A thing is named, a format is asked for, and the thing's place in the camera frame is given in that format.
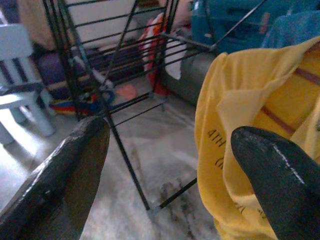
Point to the colourful toy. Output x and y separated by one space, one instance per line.
65 108

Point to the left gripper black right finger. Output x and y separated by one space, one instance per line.
282 190

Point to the light blue cloth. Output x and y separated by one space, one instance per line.
295 30

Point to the yellow shirt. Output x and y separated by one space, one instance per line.
240 82

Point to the red and white bag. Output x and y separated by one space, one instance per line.
156 27

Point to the pink clothes hanger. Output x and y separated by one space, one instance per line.
277 119

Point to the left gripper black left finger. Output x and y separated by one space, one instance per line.
55 187

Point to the blue plastic storage box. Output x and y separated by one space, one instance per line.
225 20

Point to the white plastic child chair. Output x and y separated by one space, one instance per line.
15 40

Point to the black metal drying rack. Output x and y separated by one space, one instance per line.
127 162

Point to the purple bag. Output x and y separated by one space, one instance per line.
50 70

